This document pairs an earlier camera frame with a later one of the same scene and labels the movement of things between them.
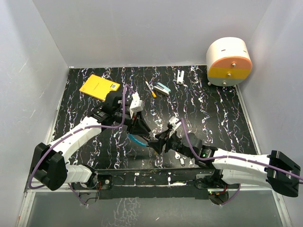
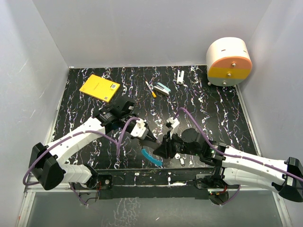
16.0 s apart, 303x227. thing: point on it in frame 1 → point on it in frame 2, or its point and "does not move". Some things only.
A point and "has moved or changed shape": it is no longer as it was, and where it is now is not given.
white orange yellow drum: x=228 y=62 does not move
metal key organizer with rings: x=140 y=139 has moved or changed shape
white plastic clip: x=180 y=79 does not move
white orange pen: x=153 y=94 does not move
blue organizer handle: x=132 y=139 → x=156 y=161
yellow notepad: x=97 y=87 does not move
